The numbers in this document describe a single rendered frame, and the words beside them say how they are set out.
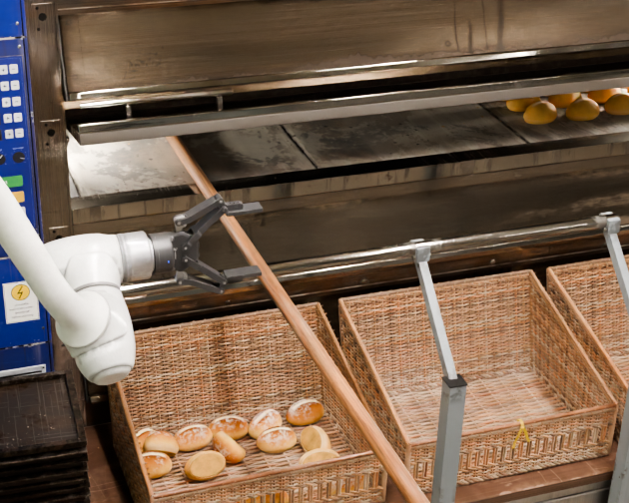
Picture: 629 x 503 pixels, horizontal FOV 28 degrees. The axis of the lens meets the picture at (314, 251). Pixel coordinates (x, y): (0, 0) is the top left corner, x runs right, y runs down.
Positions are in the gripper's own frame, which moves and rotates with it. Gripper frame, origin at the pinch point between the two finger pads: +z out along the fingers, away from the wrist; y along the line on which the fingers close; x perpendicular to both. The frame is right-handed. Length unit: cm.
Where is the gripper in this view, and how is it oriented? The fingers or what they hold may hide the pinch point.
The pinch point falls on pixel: (255, 240)
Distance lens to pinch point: 237.5
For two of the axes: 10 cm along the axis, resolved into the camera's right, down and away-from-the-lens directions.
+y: -0.3, 8.8, 4.7
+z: 9.4, -1.4, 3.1
